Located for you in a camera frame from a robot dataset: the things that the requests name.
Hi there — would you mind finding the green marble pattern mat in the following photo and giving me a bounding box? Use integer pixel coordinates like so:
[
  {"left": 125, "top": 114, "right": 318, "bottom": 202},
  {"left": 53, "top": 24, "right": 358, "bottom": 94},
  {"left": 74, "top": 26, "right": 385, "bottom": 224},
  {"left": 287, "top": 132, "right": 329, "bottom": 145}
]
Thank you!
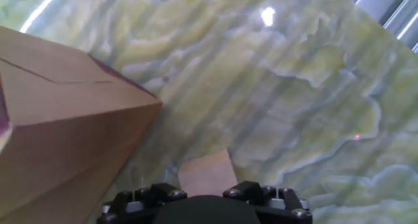
[{"left": 0, "top": 0, "right": 418, "bottom": 224}]

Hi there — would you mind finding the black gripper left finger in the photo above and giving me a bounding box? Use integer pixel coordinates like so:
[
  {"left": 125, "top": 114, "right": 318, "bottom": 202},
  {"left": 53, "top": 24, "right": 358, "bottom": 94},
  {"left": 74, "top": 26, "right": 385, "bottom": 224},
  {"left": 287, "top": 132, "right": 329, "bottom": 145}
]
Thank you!
[{"left": 97, "top": 183, "right": 187, "bottom": 224}]

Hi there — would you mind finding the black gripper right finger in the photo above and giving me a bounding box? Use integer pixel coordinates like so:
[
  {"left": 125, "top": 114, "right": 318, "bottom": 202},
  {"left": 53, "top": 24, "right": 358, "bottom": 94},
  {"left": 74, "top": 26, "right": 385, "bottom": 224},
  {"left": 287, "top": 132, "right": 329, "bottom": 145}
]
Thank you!
[{"left": 223, "top": 181, "right": 313, "bottom": 224}]

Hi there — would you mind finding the small wooden block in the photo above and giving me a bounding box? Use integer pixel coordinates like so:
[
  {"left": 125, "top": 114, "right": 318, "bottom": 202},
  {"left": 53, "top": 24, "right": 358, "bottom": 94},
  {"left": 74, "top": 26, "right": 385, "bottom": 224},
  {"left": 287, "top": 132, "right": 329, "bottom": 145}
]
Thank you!
[{"left": 178, "top": 149, "right": 238, "bottom": 198}]

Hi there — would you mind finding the red brown Costa paper bag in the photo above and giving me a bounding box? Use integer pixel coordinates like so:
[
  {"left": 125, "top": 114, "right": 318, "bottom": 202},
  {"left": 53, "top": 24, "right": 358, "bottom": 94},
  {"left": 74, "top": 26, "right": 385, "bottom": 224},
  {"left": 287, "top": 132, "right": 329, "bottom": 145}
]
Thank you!
[{"left": 0, "top": 25, "right": 163, "bottom": 224}]

